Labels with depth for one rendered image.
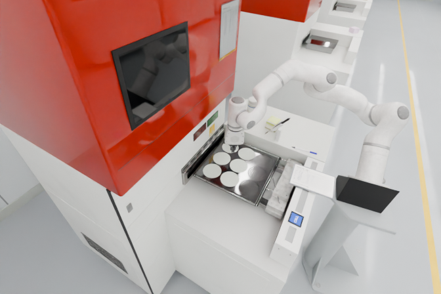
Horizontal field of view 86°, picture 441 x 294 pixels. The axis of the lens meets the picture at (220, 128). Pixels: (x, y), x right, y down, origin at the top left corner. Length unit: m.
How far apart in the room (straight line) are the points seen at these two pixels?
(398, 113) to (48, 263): 2.41
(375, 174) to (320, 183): 0.27
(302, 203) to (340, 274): 1.08
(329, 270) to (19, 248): 2.32
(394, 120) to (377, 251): 1.33
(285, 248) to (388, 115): 0.80
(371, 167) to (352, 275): 1.05
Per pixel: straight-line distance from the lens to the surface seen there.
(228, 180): 1.28
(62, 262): 2.30
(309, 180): 1.29
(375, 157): 1.41
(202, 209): 1.27
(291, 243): 1.09
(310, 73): 1.25
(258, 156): 1.42
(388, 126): 1.42
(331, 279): 2.17
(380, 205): 1.49
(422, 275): 2.56
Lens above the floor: 1.90
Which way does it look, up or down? 40 degrees down
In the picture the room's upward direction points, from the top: 3 degrees clockwise
